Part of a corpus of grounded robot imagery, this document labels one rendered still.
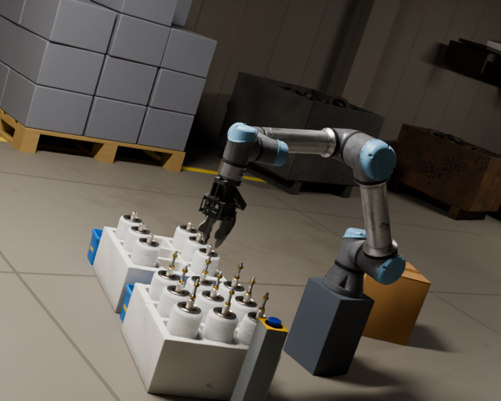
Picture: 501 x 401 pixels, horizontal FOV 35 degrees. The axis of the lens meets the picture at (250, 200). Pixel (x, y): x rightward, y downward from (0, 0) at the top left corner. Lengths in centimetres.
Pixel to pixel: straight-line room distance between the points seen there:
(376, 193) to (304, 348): 68
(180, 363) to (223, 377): 15
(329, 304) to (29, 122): 238
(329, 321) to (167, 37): 258
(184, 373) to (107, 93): 268
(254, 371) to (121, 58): 284
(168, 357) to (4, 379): 46
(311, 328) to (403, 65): 514
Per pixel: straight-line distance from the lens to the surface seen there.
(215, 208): 221
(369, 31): 705
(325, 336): 282
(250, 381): 232
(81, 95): 470
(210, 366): 241
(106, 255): 303
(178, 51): 498
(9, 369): 234
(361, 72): 710
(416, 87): 796
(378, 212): 259
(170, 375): 238
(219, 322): 239
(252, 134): 219
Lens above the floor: 112
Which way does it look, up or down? 13 degrees down
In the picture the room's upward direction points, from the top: 18 degrees clockwise
